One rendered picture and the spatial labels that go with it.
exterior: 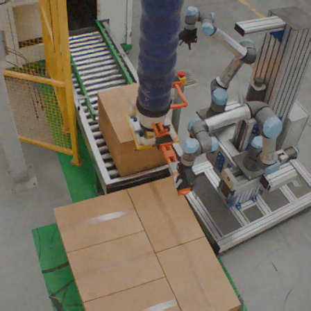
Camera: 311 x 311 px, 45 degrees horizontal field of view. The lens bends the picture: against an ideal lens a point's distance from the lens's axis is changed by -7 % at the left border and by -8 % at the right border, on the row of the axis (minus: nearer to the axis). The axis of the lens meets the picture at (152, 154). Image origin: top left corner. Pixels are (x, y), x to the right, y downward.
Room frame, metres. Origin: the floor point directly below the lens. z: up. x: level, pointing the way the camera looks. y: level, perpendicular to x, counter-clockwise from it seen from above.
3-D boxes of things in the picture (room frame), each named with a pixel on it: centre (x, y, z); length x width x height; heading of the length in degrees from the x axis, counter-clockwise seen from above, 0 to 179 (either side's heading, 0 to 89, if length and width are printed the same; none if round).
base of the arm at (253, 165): (1.78, -0.70, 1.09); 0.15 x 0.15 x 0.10
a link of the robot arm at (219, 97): (2.22, -0.45, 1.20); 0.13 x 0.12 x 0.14; 0
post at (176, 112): (2.71, -0.18, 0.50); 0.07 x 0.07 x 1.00; 25
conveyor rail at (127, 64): (3.17, 0.23, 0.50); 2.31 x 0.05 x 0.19; 25
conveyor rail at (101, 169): (2.89, 0.82, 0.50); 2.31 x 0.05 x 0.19; 25
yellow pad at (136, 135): (1.92, 0.11, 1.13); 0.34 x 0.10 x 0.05; 21
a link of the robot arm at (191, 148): (1.42, -0.20, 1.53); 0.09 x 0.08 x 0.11; 114
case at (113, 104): (2.29, 0.18, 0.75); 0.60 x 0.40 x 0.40; 26
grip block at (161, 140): (1.72, -0.07, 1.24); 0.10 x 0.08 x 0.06; 111
